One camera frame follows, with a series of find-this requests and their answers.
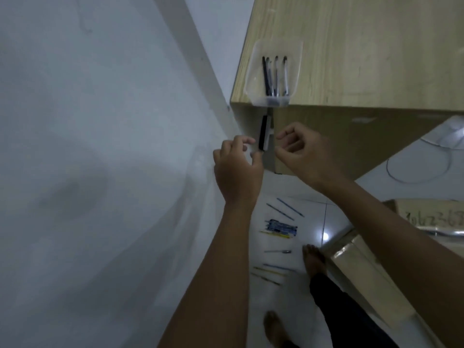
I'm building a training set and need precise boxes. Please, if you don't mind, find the person's left hand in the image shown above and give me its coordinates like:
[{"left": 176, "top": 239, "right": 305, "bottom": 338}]
[{"left": 213, "top": 135, "right": 265, "bottom": 208}]

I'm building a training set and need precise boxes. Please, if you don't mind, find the person's right hand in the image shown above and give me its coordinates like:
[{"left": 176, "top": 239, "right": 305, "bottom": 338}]
[{"left": 274, "top": 122, "right": 351, "bottom": 195}]

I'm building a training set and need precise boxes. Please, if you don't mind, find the black and white pen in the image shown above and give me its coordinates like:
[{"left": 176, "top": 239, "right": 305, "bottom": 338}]
[{"left": 255, "top": 108, "right": 275, "bottom": 153}]

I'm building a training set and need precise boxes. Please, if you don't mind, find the person's right forearm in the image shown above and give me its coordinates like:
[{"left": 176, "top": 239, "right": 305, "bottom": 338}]
[{"left": 319, "top": 178, "right": 464, "bottom": 348}]

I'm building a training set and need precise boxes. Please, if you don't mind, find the person's left forearm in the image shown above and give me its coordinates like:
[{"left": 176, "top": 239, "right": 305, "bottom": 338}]
[{"left": 158, "top": 203, "right": 259, "bottom": 348}]

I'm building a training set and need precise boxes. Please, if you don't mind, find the blue pen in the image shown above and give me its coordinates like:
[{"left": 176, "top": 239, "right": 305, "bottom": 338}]
[
  {"left": 262, "top": 263, "right": 298, "bottom": 273},
  {"left": 277, "top": 198, "right": 305, "bottom": 218},
  {"left": 266, "top": 203, "right": 295, "bottom": 221}
]

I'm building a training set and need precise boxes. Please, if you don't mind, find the grey pen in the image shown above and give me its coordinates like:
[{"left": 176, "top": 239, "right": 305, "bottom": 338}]
[{"left": 267, "top": 57, "right": 277, "bottom": 97}]

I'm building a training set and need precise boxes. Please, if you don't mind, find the pile of blue pens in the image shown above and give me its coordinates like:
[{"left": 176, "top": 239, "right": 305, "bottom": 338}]
[{"left": 264, "top": 219, "right": 298, "bottom": 237}]

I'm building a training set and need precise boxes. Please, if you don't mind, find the light wooden desk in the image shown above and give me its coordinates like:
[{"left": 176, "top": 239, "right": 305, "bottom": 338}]
[{"left": 230, "top": 0, "right": 464, "bottom": 182}]

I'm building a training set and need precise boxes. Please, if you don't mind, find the clear plastic container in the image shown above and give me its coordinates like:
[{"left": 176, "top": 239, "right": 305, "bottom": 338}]
[{"left": 244, "top": 38, "right": 304, "bottom": 108}]

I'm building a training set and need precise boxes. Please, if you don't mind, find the person's right foot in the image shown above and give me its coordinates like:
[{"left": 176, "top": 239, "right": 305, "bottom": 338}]
[{"left": 302, "top": 244, "right": 327, "bottom": 287}]

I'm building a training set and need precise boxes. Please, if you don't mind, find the person's foot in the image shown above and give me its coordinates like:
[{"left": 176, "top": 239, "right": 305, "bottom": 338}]
[
  {"left": 263, "top": 310, "right": 292, "bottom": 348},
  {"left": 302, "top": 244, "right": 327, "bottom": 287}
]

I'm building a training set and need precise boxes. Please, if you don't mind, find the dark green pen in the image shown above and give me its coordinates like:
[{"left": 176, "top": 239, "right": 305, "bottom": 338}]
[{"left": 250, "top": 273, "right": 282, "bottom": 286}]

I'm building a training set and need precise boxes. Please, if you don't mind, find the brown cardboard box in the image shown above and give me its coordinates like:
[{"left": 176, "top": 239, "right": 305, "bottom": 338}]
[{"left": 322, "top": 228, "right": 421, "bottom": 331}]

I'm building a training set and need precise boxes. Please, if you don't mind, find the cardboard box with handwriting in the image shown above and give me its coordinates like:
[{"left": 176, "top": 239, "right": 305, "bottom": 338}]
[{"left": 382, "top": 198, "right": 464, "bottom": 248}]

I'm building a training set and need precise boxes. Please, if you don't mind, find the person's left foot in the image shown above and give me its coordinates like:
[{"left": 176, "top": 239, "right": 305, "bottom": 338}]
[{"left": 263, "top": 310, "right": 292, "bottom": 348}]

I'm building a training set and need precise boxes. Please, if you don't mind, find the white plastic object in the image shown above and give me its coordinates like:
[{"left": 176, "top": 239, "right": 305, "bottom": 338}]
[{"left": 420, "top": 116, "right": 464, "bottom": 151}]

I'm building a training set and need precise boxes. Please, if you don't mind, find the person's black trouser leg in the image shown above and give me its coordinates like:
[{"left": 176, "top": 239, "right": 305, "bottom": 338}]
[{"left": 281, "top": 271, "right": 401, "bottom": 348}]

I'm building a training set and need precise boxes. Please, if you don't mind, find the shiny metal bar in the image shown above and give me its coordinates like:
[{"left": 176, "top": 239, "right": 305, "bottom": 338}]
[{"left": 427, "top": 228, "right": 464, "bottom": 238}]

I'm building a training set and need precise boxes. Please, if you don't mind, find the white cable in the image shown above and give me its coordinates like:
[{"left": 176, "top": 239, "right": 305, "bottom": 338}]
[{"left": 386, "top": 138, "right": 454, "bottom": 185}]

